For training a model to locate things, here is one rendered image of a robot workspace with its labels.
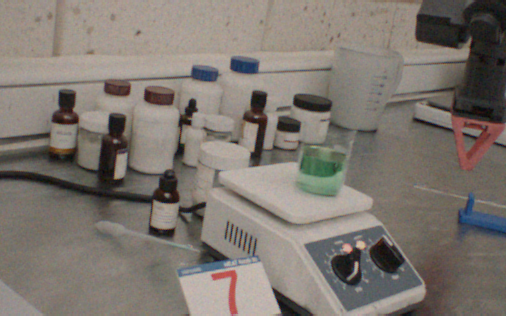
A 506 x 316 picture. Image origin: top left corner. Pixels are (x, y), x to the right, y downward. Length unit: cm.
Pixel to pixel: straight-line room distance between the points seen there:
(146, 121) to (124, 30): 22
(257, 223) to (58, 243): 20
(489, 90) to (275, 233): 41
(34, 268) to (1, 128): 32
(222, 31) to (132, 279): 66
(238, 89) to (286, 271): 51
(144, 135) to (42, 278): 32
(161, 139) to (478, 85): 41
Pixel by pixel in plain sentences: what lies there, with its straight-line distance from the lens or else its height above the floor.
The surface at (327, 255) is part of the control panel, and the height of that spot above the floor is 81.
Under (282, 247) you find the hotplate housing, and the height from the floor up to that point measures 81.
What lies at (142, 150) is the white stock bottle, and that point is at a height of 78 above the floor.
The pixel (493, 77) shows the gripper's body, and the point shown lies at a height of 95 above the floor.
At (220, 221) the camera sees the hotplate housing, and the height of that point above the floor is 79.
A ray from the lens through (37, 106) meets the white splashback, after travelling 100.
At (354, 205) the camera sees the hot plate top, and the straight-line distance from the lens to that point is 72.
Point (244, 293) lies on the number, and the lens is 65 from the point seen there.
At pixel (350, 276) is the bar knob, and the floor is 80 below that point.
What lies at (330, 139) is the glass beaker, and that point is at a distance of 69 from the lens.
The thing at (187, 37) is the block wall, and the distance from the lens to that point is 120.
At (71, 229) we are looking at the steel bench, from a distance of 78.
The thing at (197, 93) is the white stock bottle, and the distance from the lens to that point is 109.
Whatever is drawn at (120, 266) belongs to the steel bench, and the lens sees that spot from 71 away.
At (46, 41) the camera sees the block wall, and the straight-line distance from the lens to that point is 104.
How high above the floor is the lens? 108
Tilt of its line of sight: 17 degrees down
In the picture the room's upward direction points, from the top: 10 degrees clockwise
